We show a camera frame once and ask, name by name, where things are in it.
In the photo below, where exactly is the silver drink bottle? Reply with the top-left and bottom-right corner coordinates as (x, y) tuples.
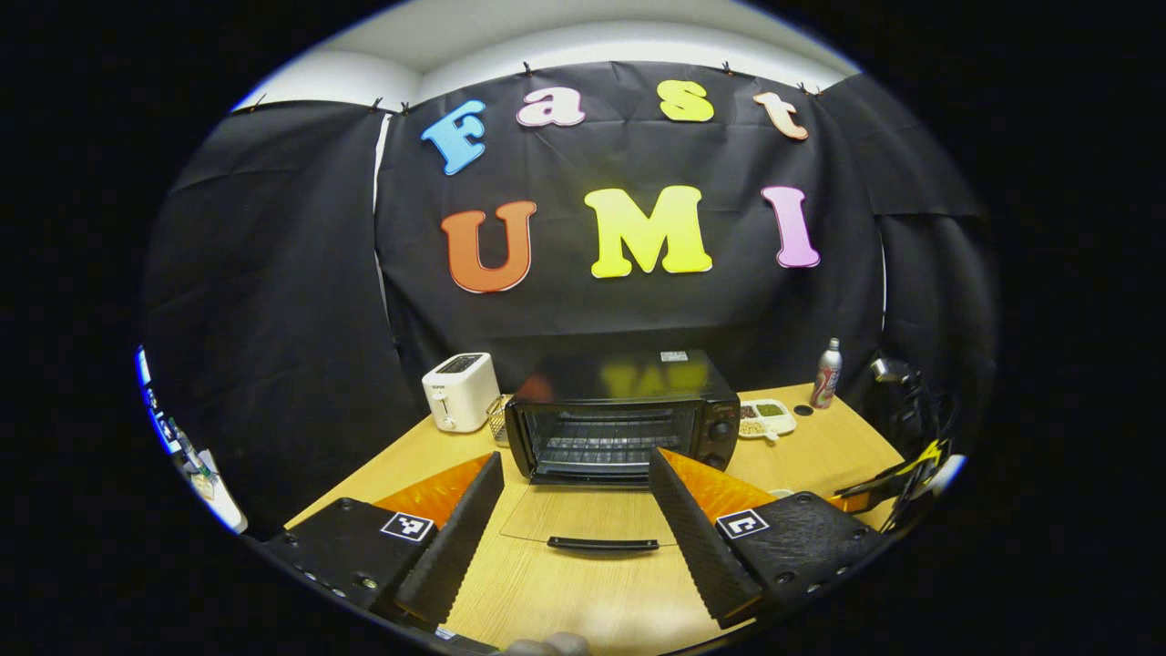
(810, 338), (844, 410)

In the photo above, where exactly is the black electric oven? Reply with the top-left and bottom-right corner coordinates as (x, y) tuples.
(499, 350), (742, 554)

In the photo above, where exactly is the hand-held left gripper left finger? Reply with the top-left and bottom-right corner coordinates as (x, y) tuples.
(262, 451), (506, 626)

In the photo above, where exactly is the white toaster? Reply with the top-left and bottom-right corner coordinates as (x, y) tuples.
(422, 353), (501, 434)

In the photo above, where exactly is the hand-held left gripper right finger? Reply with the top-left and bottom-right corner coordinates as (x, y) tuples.
(648, 446), (890, 630)

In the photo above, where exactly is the white divided plate with grains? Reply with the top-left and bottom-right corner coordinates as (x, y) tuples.
(738, 399), (798, 443)

